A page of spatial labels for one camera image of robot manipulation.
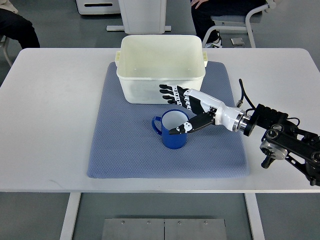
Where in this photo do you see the white pedestal column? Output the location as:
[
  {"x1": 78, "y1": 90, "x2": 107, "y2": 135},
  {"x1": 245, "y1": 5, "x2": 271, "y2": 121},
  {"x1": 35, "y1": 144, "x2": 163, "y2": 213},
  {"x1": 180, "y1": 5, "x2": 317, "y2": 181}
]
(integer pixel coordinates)
[{"x1": 106, "y1": 0, "x2": 172, "y2": 35}]

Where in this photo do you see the small grey floor plate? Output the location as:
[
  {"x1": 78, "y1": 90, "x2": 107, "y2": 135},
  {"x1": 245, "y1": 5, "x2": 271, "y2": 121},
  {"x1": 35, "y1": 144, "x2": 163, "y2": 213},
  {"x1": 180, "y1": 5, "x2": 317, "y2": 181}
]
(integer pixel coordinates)
[{"x1": 230, "y1": 37, "x2": 245, "y2": 47}]

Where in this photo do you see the white office chair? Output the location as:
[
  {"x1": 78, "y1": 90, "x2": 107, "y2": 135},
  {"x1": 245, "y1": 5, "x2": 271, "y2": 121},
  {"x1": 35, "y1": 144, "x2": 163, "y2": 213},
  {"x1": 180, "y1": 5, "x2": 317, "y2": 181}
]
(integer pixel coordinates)
[{"x1": 202, "y1": 0, "x2": 281, "y2": 48}]

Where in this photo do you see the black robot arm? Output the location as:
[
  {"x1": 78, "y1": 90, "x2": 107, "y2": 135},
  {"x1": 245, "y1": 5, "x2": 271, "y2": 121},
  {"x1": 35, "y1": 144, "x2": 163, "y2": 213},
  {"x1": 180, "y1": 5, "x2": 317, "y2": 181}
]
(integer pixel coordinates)
[{"x1": 236, "y1": 79, "x2": 320, "y2": 186}]

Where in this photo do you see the white cabinet with slot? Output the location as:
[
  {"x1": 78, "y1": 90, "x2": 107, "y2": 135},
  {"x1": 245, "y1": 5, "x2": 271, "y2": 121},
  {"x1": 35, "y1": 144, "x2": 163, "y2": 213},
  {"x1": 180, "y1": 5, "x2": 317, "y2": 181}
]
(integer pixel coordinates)
[{"x1": 75, "y1": 0, "x2": 121, "y2": 15}]

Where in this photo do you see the seated person right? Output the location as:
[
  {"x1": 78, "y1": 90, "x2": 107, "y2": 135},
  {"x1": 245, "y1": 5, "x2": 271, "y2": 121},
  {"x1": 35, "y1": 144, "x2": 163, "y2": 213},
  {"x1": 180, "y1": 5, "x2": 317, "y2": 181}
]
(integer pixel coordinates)
[{"x1": 190, "y1": 0, "x2": 265, "y2": 40}]

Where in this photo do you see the right table leg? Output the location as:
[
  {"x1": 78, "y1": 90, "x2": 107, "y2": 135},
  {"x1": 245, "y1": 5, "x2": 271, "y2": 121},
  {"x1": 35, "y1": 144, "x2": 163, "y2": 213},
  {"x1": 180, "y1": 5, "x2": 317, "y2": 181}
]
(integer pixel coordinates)
[{"x1": 244, "y1": 193, "x2": 265, "y2": 240}]

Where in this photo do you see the table leg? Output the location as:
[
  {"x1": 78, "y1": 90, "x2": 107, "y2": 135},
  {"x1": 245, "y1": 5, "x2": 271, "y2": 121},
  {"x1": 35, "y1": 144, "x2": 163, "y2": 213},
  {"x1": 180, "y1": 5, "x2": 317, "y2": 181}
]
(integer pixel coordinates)
[
  {"x1": 59, "y1": 192, "x2": 81, "y2": 240},
  {"x1": 244, "y1": 193, "x2": 265, "y2": 240}
]

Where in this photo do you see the seated person left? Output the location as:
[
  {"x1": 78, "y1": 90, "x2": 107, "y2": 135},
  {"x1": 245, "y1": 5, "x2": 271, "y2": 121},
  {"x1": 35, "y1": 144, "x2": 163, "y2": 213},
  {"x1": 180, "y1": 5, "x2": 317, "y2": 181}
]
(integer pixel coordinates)
[{"x1": 0, "y1": 0, "x2": 40, "y2": 49}]

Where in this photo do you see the seated person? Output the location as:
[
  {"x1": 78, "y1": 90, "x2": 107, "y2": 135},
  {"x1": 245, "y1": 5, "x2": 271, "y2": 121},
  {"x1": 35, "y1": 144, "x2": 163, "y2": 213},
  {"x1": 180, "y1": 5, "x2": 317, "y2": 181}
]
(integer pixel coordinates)
[
  {"x1": 190, "y1": 0, "x2": 265, "y2": 40},
  {"x1": 0, "y1": 0, "x2": 40, "y2": 49}
]

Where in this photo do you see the grey chair left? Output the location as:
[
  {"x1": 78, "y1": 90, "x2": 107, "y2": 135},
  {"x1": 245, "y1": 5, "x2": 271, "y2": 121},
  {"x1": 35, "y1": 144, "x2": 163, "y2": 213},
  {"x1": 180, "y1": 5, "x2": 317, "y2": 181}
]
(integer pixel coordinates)
[{"x1": 0, "y1": 35, "x2": 13, "y2": 67}]

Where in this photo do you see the left table leg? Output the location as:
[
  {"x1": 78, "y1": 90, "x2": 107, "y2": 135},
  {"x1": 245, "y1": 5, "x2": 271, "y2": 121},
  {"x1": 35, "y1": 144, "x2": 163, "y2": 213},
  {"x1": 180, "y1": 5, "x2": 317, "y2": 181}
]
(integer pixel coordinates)
[{"x1": 59, "y1": 192, "x2": 81, "y2": 240}]

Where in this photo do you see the blue mug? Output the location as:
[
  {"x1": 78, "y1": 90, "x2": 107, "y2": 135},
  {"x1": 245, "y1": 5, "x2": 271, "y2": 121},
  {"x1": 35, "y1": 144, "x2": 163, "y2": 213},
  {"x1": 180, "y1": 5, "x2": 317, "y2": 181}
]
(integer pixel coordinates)
[{"x1": 151, "y1": 109, "x2": 189, "y2": 150}]

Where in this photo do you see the white plastic box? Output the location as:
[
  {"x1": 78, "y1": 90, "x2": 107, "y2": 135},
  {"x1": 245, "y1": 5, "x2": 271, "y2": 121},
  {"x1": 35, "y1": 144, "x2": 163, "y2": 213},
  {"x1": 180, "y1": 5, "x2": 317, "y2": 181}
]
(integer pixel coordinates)
[{"x1": 115, "y1": 34, "x2": 208, "y2": 104}]

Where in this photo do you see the blue textured mat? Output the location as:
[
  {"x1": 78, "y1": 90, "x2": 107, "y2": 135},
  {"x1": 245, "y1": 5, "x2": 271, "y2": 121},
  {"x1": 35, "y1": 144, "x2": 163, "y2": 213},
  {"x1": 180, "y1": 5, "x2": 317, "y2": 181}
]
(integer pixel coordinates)
[{"x1": 87, "y1": 63, "x2": 250, "y2": 179}]

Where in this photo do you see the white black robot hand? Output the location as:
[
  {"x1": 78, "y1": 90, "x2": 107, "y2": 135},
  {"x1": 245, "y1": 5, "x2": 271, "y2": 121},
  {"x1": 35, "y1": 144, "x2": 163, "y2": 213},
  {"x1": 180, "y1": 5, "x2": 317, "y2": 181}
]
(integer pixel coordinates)
[{"x1": 159, "y1": 84, "x2": 245, "y2": 135}]

